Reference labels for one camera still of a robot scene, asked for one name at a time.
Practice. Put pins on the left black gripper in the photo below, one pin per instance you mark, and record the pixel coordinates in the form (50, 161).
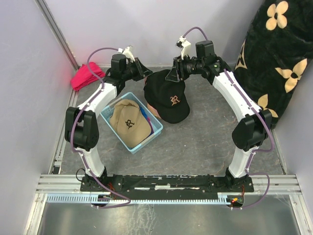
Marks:
(144, 71)

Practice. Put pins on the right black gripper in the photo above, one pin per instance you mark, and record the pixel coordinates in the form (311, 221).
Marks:
(177, 71)

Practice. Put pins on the pink cap with R logo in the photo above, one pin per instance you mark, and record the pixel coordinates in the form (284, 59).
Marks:
(149, 106)

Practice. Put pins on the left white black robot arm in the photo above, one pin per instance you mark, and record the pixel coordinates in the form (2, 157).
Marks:
(81, 127)

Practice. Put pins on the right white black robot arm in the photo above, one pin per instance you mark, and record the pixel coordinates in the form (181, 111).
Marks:
(253, 122)

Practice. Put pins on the tan cap in basket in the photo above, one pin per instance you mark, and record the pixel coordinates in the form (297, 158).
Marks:
(129, 123)

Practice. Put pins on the light blue plastic basket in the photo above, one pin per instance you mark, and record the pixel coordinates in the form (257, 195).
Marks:
(107, 113)

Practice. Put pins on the red cloth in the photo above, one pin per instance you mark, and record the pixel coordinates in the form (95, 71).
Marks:
(84, 77)

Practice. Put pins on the black floral blanket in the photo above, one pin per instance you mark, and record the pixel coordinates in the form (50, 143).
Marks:
(277, 49)

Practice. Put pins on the aluminium corner profile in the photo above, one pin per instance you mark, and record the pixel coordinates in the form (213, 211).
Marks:
(42, 5)

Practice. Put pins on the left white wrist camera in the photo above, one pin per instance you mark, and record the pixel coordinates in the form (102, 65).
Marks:
(127, 52)

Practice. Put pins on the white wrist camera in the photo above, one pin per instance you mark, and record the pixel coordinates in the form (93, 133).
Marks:
(185, 47)
(127, 52)

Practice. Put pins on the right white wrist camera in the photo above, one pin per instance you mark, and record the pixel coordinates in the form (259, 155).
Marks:
(185, 47)

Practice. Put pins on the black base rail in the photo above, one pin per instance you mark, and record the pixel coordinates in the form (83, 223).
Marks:
(174, 186)

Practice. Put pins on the light blue cable duct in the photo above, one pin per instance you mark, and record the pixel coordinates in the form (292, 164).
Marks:
(99, 199)

